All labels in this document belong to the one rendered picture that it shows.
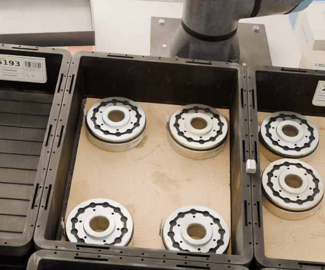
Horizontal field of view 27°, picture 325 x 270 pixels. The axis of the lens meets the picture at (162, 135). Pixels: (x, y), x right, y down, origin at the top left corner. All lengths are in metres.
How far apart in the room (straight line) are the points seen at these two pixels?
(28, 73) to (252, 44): 0.54
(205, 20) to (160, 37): 0.19
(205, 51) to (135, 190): 0.39
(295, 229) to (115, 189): 0.29
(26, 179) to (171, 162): 0.24
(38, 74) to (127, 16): 0.46
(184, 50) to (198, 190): 0.38
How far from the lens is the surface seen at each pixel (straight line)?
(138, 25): 1.59
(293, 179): 1.12
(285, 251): 1.07
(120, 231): 1.01
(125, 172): 1.12
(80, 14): 1.53
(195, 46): 1.37
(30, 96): 1.25
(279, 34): 1.62
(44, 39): 1.43
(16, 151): 1.16
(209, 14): 1.32
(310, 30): 1.52
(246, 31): 1.55
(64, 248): 0.92
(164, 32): 1.51
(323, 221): 1.11
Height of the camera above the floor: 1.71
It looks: 49 degrees down
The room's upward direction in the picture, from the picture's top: 5 degrees clockwise
